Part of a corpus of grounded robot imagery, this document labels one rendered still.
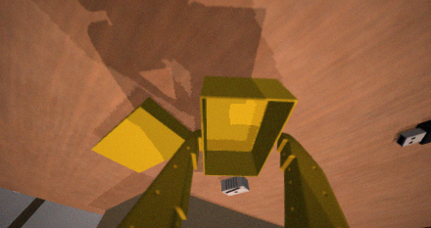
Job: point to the black usb flash drive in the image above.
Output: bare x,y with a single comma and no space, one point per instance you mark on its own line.
421,134

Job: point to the yellow box lid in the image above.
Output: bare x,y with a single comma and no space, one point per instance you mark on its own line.
148,136

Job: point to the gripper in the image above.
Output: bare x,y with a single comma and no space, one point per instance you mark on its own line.
309,201

